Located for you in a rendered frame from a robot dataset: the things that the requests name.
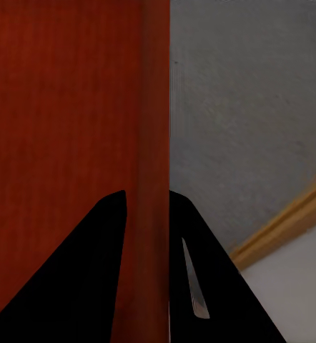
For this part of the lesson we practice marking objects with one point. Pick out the storage box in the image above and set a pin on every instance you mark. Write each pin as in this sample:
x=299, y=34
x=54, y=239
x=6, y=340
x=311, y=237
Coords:
x=84, y=113

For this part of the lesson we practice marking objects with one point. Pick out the door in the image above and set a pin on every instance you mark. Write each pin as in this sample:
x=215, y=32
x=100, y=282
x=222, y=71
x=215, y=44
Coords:
x=297, y=218

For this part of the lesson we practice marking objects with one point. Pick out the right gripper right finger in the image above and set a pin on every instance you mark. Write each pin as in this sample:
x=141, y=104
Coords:
x=235, y=315

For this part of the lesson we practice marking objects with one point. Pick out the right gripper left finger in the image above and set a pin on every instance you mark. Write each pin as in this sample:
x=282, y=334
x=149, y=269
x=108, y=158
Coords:
x=71, y=298

